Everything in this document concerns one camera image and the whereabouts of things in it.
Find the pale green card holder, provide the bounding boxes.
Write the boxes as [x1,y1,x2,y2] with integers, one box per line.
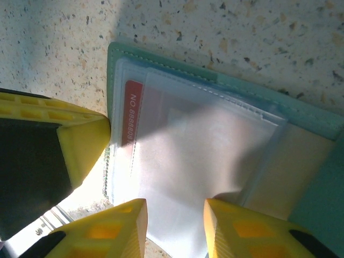
[106,41,344,258]

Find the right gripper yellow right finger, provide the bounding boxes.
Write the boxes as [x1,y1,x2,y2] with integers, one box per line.
[203,198,339,258]

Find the red credit card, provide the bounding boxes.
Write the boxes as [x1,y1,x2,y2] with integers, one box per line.
[120,79,173,148]

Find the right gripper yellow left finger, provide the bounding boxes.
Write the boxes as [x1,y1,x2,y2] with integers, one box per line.
[26,198,148,258]

